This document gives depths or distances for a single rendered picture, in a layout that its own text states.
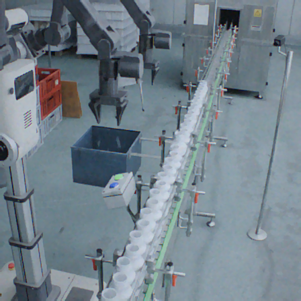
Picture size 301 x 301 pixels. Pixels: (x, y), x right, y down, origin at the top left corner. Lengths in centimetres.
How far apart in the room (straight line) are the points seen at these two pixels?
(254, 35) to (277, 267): 392
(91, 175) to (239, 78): 432
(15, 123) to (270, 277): 196
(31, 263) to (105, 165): 63
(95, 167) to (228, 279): 119
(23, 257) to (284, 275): 174
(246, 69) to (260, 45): 42
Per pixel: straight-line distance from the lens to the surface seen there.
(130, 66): 111
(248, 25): 600
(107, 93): 115
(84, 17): 111
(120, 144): 235
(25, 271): 200
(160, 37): 155
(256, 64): 611
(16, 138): 155
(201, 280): 267
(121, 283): 98
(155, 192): 133
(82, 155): 211
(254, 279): 275
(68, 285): 226
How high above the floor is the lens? 185
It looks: 26 degrees down
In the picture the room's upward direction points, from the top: 2 degrees clockwise
